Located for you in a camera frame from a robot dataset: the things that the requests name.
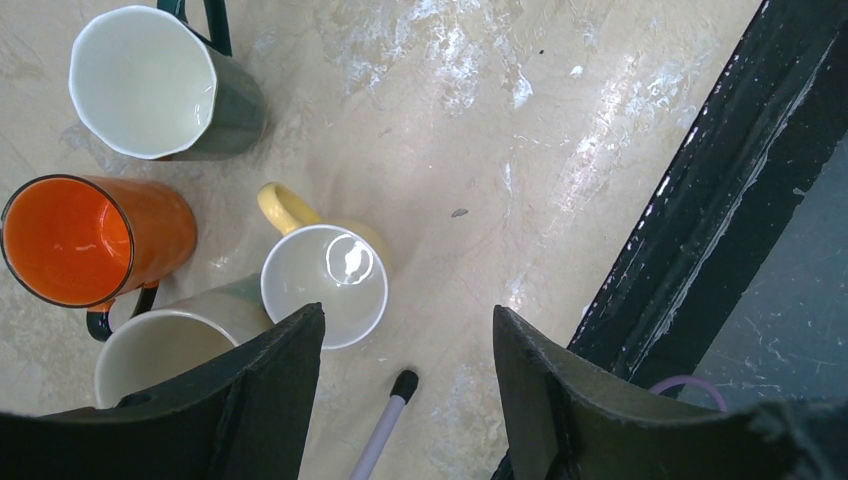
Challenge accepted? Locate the tall coral pattern mug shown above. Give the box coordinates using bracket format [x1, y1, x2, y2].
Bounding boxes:
[94, 273, 273, 408]

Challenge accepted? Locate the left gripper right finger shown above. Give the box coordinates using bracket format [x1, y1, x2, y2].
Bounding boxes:
[493, 306, 847, 479]

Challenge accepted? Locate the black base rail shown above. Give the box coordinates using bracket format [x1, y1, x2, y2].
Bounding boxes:
[569, 1, 847, 408]

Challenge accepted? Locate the yellow mug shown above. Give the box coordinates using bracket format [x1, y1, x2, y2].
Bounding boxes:
[257, 182, 392, 350]

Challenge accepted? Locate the dark green mug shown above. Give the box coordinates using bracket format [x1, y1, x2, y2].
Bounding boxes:
[68, 1, 267, 160]

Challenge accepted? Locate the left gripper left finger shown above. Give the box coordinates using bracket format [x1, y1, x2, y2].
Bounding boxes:
[1, 303, 325, 479]

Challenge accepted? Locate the orange mug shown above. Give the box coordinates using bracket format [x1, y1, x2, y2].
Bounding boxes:
[1, 174, 197, 342]

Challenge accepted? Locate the tripod stand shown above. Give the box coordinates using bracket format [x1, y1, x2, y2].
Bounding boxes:
[348, 369, 419, 480]

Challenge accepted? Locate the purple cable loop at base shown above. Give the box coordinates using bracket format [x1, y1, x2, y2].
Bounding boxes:
[647, 374, 730, 415]

